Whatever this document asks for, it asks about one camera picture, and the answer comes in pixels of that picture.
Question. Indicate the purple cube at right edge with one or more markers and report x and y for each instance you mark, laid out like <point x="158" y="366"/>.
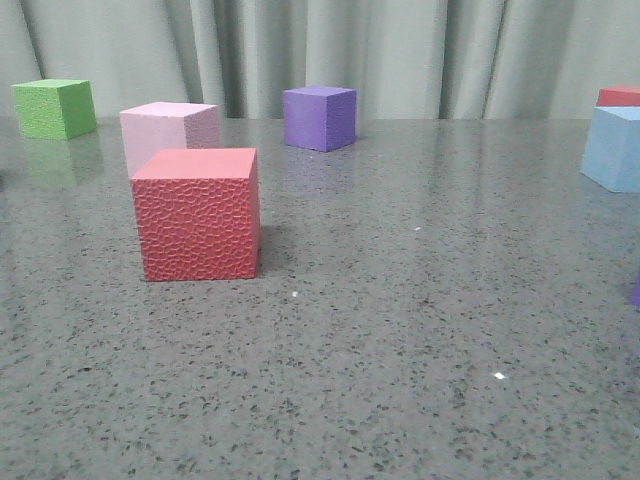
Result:
<point x="635" y="298"/>

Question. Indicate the pink foam cube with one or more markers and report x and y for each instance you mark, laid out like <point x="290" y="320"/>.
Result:
<point x="160" y="125"/>

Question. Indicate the grey-green curtain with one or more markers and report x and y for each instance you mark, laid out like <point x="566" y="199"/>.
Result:
<point x="406" y="59"/>

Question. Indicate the red foam cube far right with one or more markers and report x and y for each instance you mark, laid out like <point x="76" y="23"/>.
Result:
<point x="619" y="95"/>

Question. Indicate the purple foam cube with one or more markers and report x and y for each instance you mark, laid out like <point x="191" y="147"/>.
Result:
<point x="320" y="118"/>

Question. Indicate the large red foam cube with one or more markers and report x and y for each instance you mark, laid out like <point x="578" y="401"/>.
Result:
<point x="198" y="214"/>

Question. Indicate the green foam cube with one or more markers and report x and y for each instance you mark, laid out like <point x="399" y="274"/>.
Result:
<point x="54" y="108"/>

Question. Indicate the light blue foam cube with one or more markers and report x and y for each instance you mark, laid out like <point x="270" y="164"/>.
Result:
<point x="611" y="156"/>

